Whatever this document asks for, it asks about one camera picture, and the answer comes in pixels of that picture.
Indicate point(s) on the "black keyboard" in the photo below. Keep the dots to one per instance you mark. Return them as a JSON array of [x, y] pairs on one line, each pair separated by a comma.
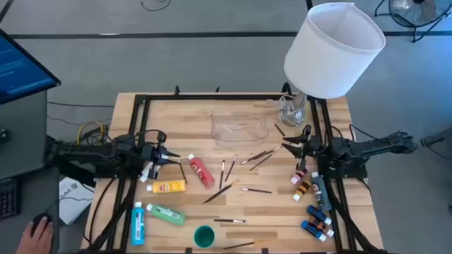
[[7, 197]]

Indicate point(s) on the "yellow paint bottle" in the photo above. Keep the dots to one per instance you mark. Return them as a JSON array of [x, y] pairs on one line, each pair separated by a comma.
[[169, 186]]

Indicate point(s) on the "person's hand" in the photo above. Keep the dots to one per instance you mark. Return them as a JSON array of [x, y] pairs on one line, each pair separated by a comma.
[[35, 240]]

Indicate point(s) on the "white paper booklet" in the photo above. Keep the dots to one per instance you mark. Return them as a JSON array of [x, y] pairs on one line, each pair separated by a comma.
[[74, 201]]

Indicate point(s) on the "small pink paint bottle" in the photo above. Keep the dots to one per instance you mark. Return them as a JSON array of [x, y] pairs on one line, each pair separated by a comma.
[[298, 176]]

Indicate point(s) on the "small ochre paint bottle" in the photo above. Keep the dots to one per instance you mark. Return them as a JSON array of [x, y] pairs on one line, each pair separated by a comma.
[[302, 190]]

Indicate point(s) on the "dark grey paint bottle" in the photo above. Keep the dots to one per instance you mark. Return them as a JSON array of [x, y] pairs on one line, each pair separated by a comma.
[[321, 194]]

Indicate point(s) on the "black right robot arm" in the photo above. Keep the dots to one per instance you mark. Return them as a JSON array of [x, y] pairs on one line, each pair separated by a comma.
[[370, 146]]

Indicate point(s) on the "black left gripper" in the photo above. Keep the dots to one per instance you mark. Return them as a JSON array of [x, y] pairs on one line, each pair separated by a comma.
[[152, 155]]

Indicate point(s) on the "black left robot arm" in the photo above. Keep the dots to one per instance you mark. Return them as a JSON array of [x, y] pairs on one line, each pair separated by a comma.
[[88, 151]]

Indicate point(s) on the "black stand foot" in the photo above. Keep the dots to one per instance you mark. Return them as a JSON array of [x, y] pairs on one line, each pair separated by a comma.
[[436, 139]]

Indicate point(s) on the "white paint bottle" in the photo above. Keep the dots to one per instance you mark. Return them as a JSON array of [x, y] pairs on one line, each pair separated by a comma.
[[145, 173]]

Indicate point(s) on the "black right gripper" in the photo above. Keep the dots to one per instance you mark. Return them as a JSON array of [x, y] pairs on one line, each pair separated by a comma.
[[316, 146]]

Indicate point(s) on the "red paint bottle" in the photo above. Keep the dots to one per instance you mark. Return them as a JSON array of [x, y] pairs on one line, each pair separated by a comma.
[[201, 171]]

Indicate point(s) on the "clear plastic bin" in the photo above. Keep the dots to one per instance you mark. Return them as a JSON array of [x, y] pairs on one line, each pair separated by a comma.
[[240, 127]]

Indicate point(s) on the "black computer mouse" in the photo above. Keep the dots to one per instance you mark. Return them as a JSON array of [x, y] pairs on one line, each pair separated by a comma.
[[37, 218]]

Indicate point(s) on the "turquoise paint bottle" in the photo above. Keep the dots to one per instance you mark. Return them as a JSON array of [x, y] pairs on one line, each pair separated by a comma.
[[137, 225]]

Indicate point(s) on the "computer monitor blue screen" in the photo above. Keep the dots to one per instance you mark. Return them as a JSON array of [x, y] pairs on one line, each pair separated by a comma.
[[21, 70]]

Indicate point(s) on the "black Solve print brush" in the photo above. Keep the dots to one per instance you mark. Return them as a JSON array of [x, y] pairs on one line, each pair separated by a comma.
[[229, 221]]

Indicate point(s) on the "black floor fan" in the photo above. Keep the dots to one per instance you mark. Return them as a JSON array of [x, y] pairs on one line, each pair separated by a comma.
[[416, 12]]

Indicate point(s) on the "teal plastic cup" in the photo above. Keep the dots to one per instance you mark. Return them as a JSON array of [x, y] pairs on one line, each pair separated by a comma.
[[204, 237]]

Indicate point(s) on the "dark grey desk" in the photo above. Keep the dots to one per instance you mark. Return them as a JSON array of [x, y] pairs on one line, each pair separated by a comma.
[[42, 190]]

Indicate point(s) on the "green paint bottle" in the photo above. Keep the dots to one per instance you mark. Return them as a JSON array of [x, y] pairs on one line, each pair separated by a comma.
[[166, 214]]

